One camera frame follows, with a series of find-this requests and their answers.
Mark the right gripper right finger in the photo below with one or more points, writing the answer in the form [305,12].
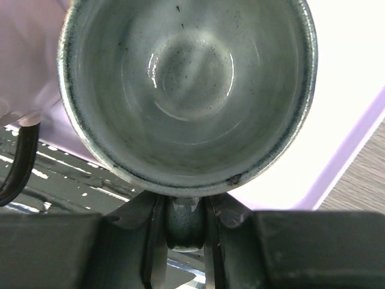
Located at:
[232,254]

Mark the lavender plastic tray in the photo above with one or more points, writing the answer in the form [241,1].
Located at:
[348,100]

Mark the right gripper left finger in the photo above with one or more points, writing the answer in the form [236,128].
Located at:
[134,244]

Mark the clear purple glass mug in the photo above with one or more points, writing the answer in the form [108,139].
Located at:
[26,148]

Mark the grey green ceramic mug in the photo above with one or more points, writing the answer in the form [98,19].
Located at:
[187,98]

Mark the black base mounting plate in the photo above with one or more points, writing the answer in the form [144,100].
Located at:
[63,183]

